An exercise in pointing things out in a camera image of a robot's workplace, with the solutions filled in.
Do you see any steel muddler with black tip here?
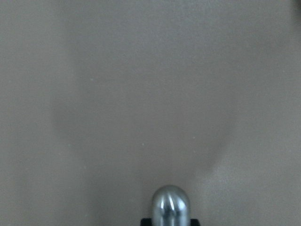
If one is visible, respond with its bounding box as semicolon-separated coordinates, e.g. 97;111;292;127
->
151;185;190;226

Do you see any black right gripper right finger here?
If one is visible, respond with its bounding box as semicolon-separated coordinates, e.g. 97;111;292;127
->
190;218;200;226

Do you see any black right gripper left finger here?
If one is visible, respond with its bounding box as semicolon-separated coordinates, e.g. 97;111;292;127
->
140;218;152;226

